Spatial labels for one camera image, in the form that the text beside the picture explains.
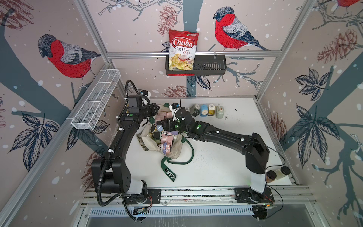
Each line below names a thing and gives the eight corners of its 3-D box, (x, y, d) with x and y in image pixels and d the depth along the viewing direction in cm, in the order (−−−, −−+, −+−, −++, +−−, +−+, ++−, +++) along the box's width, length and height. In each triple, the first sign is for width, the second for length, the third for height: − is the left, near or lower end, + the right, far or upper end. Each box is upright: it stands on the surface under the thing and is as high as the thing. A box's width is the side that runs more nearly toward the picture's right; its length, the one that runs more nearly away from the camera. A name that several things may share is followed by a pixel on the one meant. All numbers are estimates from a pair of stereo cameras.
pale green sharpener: (215, 119, 110) (217, 112, 103) (214, 110, 115) (216, 103, 109) (222, 119, 110) (225, 112, 103) (220, 110, 115) (222, 103, 109)
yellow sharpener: (208, 117, 110) (209, 110, 104) (207, 110, 114) (208, 104, 108) (214, 117, 110) (215, 110, 104) (213, 110, 114) (214, 104, 108)
